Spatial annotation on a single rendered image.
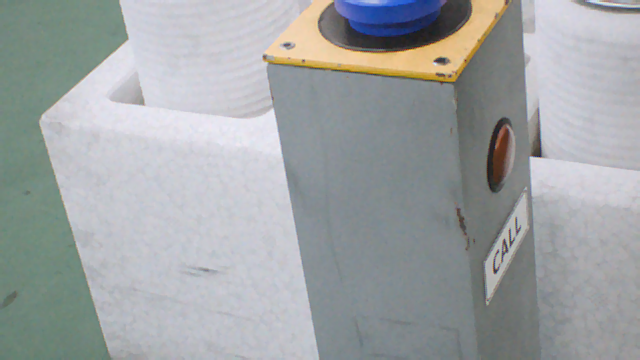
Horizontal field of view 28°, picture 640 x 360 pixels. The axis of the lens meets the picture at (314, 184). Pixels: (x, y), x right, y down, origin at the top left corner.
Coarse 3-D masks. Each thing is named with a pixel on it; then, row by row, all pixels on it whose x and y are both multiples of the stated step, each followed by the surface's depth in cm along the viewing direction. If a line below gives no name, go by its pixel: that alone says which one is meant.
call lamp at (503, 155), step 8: (504, 128) 45; (504, 136) 45; (512, 136) 45; (496, 144) 44; (504, 144) 45; (512, 144) 45; (496, 152) 44; (504, 152) 45; (512, 152) 45; (496, 160) 44; (504, 160) 45; (512, 160) 46; (496, 168) 44; (504, 168) 45; (496, 176) 45; (504, 176) 45; (496, 184) 45
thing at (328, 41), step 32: (320, 0) 46; (448, 0) 44; (480, 0) 44; (288, 32) 44; (320, 32) 43; (352, 32) 43; (416, 32) 42; (448, 32) 42; (480, 32) 42; (288, 64) 43; (320, 64) 42; (352, 64) 41; (384, 64) 41; (416, 64) 41; (448, 64) 40
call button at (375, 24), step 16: (336, 0) 43; (352, 0) 42; (368, 0) 42; (384, 0) 42; (400, 0) 41; (416, 0) 42; (432, 0) 42; (352, 16) 42; (368, 16) 42; (384, 16) 42; (400, 16) 42; (416, 16) 42; (432, 16) 43; (368, 32) 43; (384, 32) 43; (400, 32) 42
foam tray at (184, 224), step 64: (128, 64) 73; (64, 128) 69; (128, 128) 67; (192, 128) 66; (256, 128) 65; (64, 192) 72; (128, 192) 70; (192, 192) 67; (256, 192) 65; (576, 192) 57; (128, 256) 73; (192, 256) 70; (256, 256) 68; (576, 256) 59; (128, 320) 76; (192, 320) 74; (256, 320) 71; (576, 320) 61
